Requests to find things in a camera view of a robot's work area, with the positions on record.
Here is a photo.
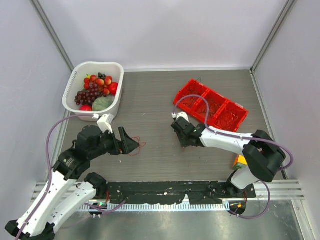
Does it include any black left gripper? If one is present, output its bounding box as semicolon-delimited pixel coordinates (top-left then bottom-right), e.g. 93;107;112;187
89;126;140;159

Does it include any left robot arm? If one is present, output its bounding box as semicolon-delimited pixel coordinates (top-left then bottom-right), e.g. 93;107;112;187
5;125;140;240

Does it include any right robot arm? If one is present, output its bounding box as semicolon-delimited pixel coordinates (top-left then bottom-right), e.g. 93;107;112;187
171;116;286;198

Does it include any red compartment tray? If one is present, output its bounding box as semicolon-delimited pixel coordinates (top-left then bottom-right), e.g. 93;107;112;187
173;79;249;132

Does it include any green melon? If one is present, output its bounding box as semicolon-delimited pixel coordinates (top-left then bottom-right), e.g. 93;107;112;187
92;97;113;112

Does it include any red tomato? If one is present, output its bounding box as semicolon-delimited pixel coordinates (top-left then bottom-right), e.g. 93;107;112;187
79;105;93;112

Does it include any orange yellow carton box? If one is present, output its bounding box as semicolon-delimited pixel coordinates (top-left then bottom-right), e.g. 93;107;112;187
232;155;248;170

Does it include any red apple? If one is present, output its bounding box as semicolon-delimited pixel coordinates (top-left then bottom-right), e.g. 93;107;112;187
108;82;119;96

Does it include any purple grape bunch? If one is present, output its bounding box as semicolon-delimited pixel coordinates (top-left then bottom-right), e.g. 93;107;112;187
74;83;104;106

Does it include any white plastic basket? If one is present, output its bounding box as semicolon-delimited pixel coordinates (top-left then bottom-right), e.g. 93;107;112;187
62;61;124;121

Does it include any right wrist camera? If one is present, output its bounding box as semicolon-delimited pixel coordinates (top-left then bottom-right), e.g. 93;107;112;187
171;111;189;122

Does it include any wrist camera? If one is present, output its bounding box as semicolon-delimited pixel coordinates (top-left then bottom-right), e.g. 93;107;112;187
171;111;189;122
92;113;115;134

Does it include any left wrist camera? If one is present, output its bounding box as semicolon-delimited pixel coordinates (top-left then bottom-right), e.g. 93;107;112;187
92;113;115;134

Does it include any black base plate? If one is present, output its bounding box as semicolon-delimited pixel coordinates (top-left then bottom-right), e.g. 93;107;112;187
108;181;256;205

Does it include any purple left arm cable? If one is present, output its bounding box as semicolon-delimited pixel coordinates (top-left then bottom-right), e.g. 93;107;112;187
14;114;127;240

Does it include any white cable duct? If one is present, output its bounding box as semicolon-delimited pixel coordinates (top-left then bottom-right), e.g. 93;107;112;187
79;202;231;212

